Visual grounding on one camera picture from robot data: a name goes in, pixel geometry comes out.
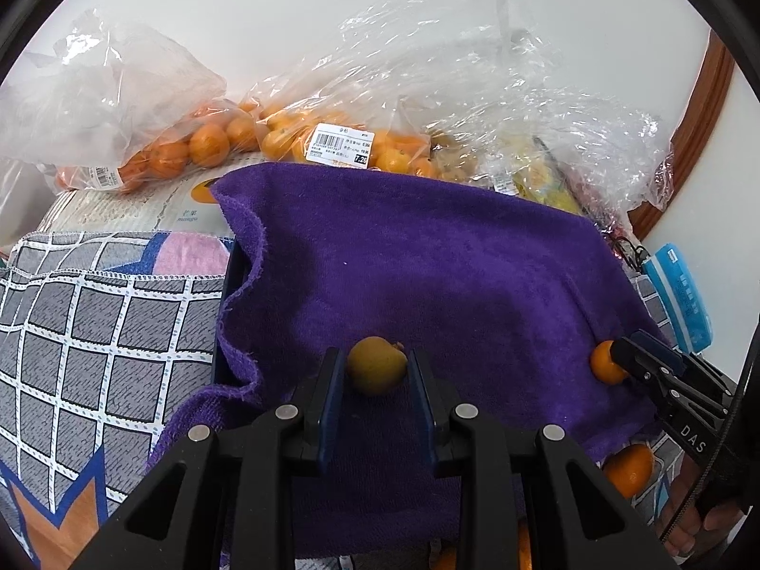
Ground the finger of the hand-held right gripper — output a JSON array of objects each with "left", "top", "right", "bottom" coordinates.
[{"left": 611, "top": 330, "right": 732, "bottom": 424}]

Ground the person's right hand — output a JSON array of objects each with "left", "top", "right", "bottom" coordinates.
[{"left": 655, "top": 457, "right": 744, "bottom": 560}]

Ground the small round mandarin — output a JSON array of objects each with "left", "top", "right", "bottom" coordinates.
[{"left": 589, "top": 340, "right": 631, "bottom": 386}]

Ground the black and red keychain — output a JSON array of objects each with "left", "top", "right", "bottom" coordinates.
[{"left": 597, "top": 214, "right": 651, "bottom": 277}]

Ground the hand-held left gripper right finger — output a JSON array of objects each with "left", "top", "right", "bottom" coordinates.
[{"left": 407, "top": 347, "right": 678, "bottom": 570}]

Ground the black braided cable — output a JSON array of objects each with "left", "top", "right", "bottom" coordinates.
[{"left": 665, "top": 362, "right": 752, "bottom": 544}]

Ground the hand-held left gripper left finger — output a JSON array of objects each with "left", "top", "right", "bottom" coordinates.
[{"left": 71, "top": 345, "right": 348, "bottom": 570}]

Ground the grey checked blanket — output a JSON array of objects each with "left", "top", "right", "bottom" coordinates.
[{"left": 0, "top": 228, "right": 743, "bottom": 570}]

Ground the brown kiwi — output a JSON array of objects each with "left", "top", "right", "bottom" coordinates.
[{"left": 346, "top": 336, "right": 409, "bottom": 397}]

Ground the blue tissue packet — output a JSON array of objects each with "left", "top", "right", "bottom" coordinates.
[{"left": 644, "top": 242, "right": 713, "bottom": 354}]

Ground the oval kumquat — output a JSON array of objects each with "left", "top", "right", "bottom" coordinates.
[{"left": 602, "top": 443, "right": 655, "bottom": 500}]

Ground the cloudy bag of mandarins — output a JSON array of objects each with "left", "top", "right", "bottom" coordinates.
[{"left": 0, "top": 9, "right": 262, "bottom": 194}]

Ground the brown wooden door frame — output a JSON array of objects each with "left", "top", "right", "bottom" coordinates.
[{"left": 626, "top": 29, "right": 737, "bottom": 238}]

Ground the purple towel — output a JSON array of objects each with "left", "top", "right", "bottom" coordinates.
[{"left": 145, "top": 163, "right": 675, "bottom": 565}]

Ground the clear bag of brown fruit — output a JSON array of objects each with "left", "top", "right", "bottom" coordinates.
[{"left": 424, "top": 124, "right": 494, "bottom": 188}]

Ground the clear bag of yellow fruit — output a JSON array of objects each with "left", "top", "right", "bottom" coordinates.
[{"left": 475, "top": 86, "right": 678, "bottom": 227}]

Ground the clear labelled bag of mandarins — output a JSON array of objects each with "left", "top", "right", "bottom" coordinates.
[{"left": 240, "top": 0, "right": 571, "bottom": 182}]

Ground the printed paper sheet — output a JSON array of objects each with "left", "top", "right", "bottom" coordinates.
[{"left": 36, "top": 154, "right": 280, "bottom": 235}]

